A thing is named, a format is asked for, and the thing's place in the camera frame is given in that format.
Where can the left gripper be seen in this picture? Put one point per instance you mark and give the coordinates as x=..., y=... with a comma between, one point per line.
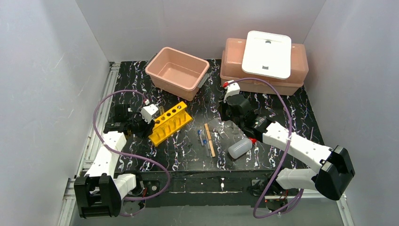
x=145, y=127

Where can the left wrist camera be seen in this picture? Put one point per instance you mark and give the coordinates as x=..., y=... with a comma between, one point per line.
x=149, y=112

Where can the pink plastic bin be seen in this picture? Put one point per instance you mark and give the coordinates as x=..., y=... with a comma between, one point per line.
x=178, y=73

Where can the blue capped plastic pipette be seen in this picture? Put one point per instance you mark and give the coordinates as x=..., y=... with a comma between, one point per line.
x=201, y=139

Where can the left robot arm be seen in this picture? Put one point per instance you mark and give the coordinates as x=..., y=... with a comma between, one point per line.
x=100, y=192

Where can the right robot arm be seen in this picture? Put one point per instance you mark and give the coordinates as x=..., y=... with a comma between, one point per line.
x=330, y=169

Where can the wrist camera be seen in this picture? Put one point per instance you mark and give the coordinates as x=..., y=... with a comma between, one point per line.
x=149, y=112
x=232, y=88

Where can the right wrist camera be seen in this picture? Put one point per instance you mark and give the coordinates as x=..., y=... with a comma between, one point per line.
x=232, y=88

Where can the wooden stick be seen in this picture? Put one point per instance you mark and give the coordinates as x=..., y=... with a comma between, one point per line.
x=209, y=139

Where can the yellow test tube rack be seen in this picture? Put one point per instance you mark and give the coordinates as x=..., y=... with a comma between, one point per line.
x=169, y=123

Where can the white rectangular lid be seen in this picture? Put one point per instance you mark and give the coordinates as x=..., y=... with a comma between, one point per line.
x=267, y=54

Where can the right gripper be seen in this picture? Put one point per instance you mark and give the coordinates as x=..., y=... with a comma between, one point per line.
x=227, y=110

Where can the white squeeze bottle red cap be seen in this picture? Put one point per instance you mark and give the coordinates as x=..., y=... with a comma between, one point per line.
x=241, y=147

